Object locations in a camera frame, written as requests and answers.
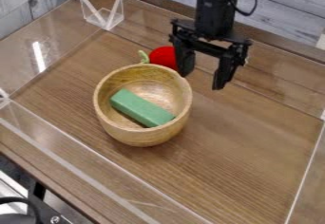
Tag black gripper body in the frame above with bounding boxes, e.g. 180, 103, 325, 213
168, 19, 253, 66

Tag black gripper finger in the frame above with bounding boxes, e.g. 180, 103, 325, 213
174, 38, 195, 77
212, 53, 239, 90

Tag red knitted apple toy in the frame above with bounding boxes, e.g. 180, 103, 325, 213
138, 46, 178, 70

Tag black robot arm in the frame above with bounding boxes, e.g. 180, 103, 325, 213
168, 0, 258, 90

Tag wooden bowl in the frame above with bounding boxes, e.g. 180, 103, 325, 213
92, 64, 192, 147

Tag green rectangular block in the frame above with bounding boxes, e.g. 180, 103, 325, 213
109, 89, 175, 127

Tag clear acrylic tray walls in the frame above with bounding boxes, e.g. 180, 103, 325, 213
0, 0, 325, 224

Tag black table frame bracket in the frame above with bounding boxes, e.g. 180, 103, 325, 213
28, 182, 73, 224

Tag black cable bottom left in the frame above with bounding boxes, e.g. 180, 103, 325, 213
0, 195, 43, 224

